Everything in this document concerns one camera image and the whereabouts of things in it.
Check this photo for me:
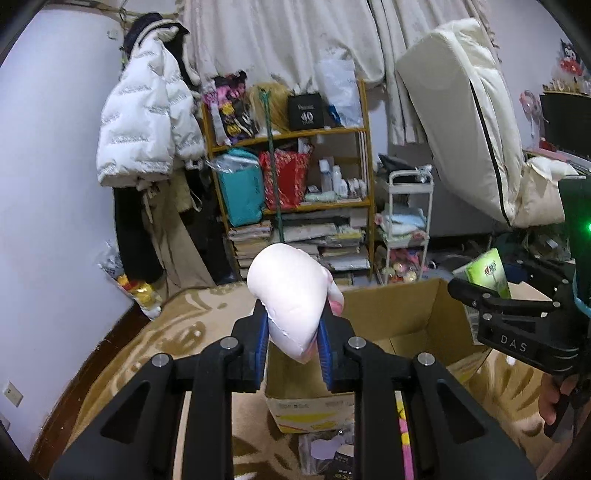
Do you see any white curtain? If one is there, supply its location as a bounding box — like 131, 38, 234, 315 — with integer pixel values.
180, 0, 502, 146

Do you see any pink fan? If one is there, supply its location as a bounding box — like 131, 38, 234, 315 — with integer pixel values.
520, 90, 543, 148

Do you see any beige coat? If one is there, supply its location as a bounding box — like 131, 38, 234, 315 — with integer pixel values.
139, 171, 218, 296

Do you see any printed cardboard box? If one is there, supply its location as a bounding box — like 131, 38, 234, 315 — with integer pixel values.
265, 278, 555, 435

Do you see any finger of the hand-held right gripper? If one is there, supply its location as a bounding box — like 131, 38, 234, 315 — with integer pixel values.
505, 258, 575, 282
448, 278, 561, 320

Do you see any black box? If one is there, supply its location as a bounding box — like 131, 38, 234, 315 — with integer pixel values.
287, 92, 324, 131

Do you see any red gift bag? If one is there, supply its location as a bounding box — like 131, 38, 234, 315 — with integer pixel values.
259, 150, 310, 209

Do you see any group of white bottles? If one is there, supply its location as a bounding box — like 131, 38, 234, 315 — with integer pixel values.
318, 159, 368, 199

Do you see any wooden shelf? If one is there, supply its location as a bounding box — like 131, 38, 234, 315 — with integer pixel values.
202, 80, 376, 282

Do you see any green packet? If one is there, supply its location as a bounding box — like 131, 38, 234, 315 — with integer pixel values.
465, 248, 512, 300

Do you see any plastic bag with yellow items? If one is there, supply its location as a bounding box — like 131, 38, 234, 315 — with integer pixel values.
97, 240, 162, 321

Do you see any cream pillow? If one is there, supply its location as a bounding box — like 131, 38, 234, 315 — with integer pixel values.
515, 157, 580, 229

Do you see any clear packet with lilac content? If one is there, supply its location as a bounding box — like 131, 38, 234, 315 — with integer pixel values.
299, 431, 356, 480

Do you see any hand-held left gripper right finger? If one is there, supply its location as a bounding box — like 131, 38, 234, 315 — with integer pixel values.
318, 307, 539, 480

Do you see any green stick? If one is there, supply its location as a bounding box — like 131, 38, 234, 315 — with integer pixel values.
259, 90, 284, 243

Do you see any blond wig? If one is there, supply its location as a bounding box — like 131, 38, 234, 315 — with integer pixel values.
249, 83, 289, 134

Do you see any pale pink plush toy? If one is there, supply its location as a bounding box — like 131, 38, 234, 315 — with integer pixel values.
247, 244, 346, 363

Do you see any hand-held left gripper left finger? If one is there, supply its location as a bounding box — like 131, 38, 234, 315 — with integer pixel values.
48, 302, 271, 480

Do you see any person's right hand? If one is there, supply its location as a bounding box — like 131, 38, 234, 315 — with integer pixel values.
538, 374, 566, 426

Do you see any clear plastic bag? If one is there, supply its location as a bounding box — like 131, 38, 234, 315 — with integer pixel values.
315, 58, 363, 129

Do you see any white mattress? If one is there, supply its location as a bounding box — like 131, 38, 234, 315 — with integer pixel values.
396, 18, 527, 229

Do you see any stack of books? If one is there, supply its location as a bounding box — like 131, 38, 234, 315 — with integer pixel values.
227, 220, 273, 280

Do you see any teal bag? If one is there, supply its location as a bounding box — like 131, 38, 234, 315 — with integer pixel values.
217, 148, 265, 227

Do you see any white trolley cart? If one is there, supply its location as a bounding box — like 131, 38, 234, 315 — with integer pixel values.
375, 168, 435, 284

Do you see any dark hat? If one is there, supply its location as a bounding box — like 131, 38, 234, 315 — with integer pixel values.
121, 13, 190, 52

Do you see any black monitor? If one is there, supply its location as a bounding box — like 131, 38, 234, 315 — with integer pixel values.
539, 92, 591, 148

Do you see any white puffer jacket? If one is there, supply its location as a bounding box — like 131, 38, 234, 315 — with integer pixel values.
96, 25, 206, 188

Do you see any black and pink patterned bag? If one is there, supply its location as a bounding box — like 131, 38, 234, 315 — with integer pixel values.
205, 74, 259, 148

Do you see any cartoon figure decoration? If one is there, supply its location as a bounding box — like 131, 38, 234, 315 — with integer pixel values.
551, 39, 589, 93

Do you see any black coat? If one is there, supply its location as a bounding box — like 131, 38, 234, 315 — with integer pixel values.
113, 185, 164, 289

